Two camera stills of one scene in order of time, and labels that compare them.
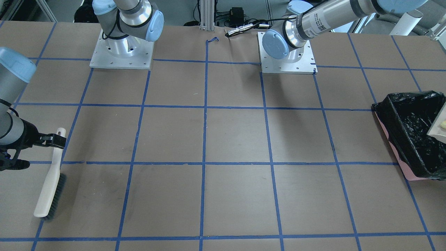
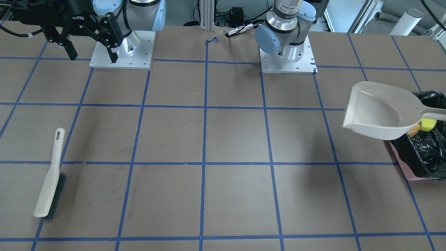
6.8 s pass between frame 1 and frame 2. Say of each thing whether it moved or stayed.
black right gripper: moved
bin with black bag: stayed
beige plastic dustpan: moved
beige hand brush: stayed
